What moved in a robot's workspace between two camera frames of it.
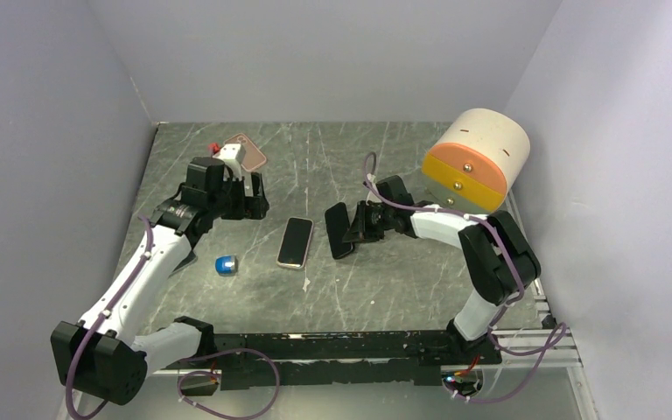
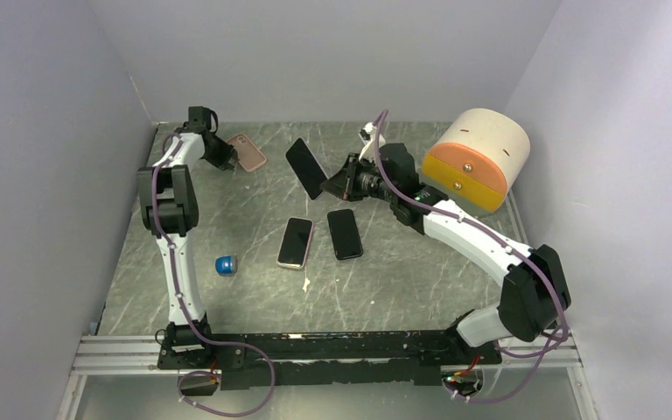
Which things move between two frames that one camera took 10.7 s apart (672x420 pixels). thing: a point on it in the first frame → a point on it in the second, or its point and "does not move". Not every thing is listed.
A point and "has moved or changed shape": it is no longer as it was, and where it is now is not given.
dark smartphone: (189, 260) has moved or changed shape
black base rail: (260, 361) does not move
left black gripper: (260, 204) → (228, 152)
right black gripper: (360, 229) → (341, 184)
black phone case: (338, 222) does not move
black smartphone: (295, 241) does not move
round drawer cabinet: (475, 160) does not move
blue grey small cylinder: (227, 265) does not move
